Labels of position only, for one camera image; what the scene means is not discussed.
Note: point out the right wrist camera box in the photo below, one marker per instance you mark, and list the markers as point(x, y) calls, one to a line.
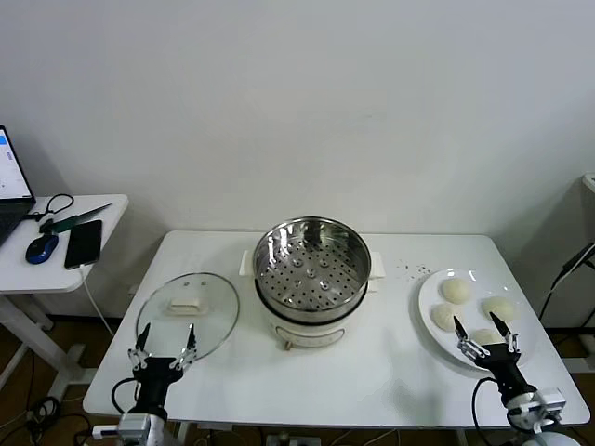
point(553, 399)

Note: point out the white steamed baozi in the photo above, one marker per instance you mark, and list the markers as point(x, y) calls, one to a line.
point(456, 292)
point(502, 305)
point(483, 335)
point(444, 318)

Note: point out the white cabinet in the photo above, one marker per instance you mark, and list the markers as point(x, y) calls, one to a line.
point(590, 179)

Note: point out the large white plate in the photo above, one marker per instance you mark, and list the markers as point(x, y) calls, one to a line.
point(432, 297)

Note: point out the blue computer mouse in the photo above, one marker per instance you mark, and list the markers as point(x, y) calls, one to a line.
point(41, 248)

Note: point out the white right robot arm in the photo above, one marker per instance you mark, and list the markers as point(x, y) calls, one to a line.
point(523, 413)

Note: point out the perforated steel steamer basket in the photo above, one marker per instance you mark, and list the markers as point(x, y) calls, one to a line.
point(358, 260)

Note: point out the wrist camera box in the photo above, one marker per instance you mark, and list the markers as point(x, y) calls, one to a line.
point(104, 432)
point(553, 399)

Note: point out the white side table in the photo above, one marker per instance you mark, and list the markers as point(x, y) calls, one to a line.
point(28, 279)

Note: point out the green and grey knife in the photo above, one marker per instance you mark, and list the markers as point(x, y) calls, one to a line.
point(70, 222)

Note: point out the black smartphone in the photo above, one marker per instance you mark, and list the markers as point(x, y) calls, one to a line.
point(83, 244)

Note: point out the black open laptop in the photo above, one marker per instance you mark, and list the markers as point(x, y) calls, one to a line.
point(9, 186)

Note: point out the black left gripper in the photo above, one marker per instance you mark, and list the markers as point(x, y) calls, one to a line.
point(155, 381)

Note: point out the round glass pot lid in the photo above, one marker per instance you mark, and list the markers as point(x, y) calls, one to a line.
point(209, 320)

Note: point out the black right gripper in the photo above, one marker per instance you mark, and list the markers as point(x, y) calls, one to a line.
point(504, 367)

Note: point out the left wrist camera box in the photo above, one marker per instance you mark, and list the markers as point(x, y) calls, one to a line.
point(104, 432)

